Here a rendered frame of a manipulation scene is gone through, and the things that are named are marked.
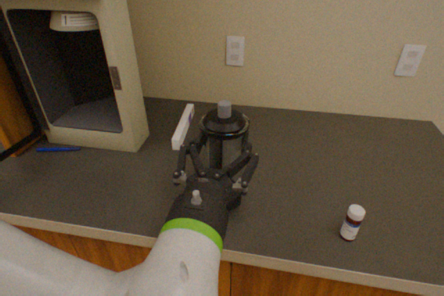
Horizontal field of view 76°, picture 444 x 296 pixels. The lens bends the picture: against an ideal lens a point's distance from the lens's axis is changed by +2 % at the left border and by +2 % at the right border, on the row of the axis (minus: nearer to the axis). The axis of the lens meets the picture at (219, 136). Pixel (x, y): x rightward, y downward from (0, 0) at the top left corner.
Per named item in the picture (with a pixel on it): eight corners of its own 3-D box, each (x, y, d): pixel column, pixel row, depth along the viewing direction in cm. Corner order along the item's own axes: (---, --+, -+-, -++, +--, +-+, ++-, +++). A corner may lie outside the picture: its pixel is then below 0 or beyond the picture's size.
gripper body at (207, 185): (227, 196, 43) (236, 159, 50) (174, 188, 44) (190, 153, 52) (226, 229, 47) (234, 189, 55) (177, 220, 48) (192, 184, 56)
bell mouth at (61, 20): (74, 16, 91) (69, -3, 88) (126, 18, 88) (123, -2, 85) (35, 30, 76) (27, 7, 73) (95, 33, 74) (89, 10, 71)
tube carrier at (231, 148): (207, 177, 77) (205, 107, 65) (246, 181, 75) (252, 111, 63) (196, 206, 68) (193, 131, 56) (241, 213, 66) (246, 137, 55)
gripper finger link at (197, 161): (208, 190, 52) (200, 192, 51) (195, 154, 61) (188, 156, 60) (208, 174, 50) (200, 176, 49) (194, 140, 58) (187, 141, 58)
